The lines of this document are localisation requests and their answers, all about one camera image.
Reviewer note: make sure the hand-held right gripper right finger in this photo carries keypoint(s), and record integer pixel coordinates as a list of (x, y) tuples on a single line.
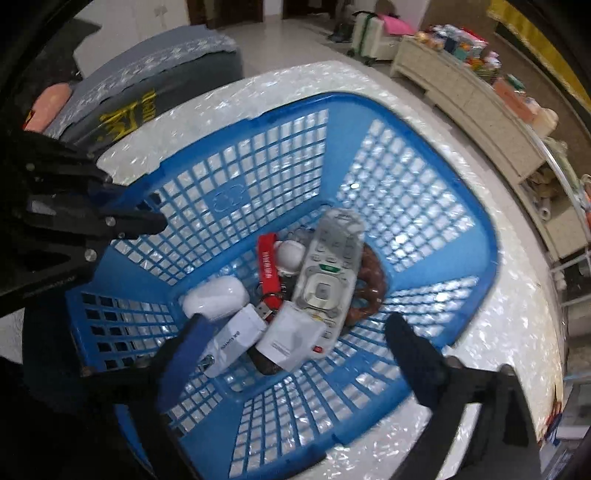
[(415, 364)]

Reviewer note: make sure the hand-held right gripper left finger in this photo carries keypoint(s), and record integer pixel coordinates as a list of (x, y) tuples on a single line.
[(184, 364)]

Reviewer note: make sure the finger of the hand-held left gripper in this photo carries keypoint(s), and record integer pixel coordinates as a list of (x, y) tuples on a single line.
[(134, 224), (99, 190)]

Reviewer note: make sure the white power adapter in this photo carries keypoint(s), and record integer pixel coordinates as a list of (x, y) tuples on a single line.
[(235, 339)]

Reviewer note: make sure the white rounded case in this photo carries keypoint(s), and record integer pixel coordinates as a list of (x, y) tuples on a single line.
[(214, 297)]

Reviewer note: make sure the brown checkered wallet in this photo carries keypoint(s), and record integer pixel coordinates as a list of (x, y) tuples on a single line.
[(265, 362)]

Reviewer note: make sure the blue plastic basket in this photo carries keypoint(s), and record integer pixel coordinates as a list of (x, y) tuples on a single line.
[(231, 196)]

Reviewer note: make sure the white charger block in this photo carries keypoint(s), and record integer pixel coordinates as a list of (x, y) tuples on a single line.
[(291, 337)]

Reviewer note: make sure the white remote control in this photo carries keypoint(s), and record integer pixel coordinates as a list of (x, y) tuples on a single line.
[(323, 286)]

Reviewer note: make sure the pink cloth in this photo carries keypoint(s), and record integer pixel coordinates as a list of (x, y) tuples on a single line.
[(48, 104)]

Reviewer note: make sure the grey shirt yellow print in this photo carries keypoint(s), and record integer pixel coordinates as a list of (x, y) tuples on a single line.
[(161, 83)]

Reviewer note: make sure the white metal rack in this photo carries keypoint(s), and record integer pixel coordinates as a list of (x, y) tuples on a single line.
[(575, 264)]

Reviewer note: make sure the white paper roll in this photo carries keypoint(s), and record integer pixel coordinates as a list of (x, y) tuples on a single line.
[(545, 212)]

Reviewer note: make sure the beige television cabinet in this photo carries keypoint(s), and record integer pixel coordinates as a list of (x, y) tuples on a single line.
[(475, 106)]

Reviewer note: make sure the beige plastic bin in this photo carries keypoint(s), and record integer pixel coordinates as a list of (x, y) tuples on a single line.
[(545, 122)]

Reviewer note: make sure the pink box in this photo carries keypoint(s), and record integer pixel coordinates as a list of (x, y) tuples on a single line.
[(512, 97)]

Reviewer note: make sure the white green suitcase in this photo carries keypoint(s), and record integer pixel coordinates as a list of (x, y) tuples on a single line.
[(374, 34)]

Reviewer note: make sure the group of bottles and boxes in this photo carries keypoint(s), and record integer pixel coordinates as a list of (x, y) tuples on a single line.
[(461, 46)]

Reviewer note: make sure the pink mat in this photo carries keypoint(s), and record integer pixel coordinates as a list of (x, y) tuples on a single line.
[(397, 25)]

